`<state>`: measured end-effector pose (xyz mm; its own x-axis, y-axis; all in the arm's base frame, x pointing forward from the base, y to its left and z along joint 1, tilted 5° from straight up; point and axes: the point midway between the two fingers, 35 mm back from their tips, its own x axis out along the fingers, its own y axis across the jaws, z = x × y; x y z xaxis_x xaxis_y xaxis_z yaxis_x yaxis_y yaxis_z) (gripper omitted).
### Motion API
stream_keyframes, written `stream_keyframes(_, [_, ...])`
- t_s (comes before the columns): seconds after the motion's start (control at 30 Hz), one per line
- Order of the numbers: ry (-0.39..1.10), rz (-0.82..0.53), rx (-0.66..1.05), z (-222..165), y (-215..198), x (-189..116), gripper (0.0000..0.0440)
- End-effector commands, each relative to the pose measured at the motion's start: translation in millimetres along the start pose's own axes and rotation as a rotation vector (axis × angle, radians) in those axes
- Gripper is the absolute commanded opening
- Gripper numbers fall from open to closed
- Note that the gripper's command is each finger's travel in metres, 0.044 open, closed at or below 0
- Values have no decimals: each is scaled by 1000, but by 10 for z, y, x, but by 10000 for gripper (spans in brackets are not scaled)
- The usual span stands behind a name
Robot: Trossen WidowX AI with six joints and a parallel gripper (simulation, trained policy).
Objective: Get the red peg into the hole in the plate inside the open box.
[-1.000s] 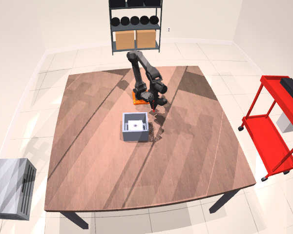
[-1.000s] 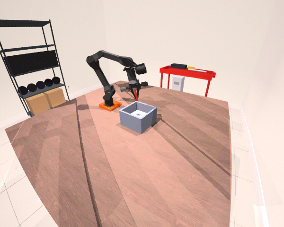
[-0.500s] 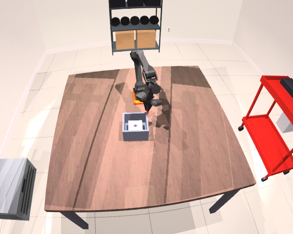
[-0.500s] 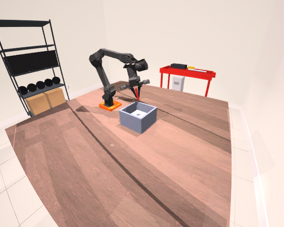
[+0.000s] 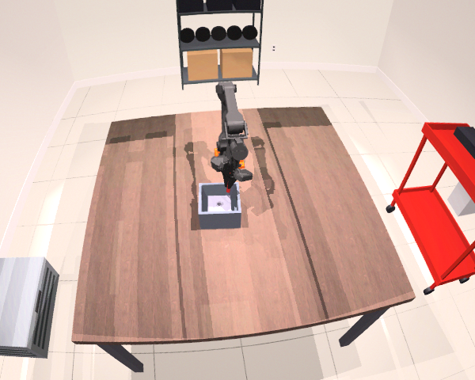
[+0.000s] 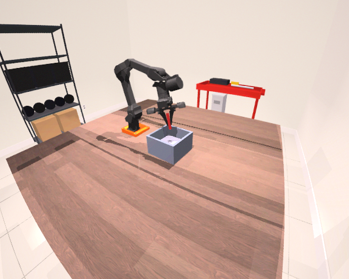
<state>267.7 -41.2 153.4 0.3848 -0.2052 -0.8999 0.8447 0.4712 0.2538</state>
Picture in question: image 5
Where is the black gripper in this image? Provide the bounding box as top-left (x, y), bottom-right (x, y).
top-left (221, 150), bottom-right (253, 189)

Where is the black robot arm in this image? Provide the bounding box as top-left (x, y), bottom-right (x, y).
top-left (211, 82), bottom-right (249, 172)

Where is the white square plate with hole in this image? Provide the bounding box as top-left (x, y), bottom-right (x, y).
top-left (208, 196), bottom-right (231, 212)

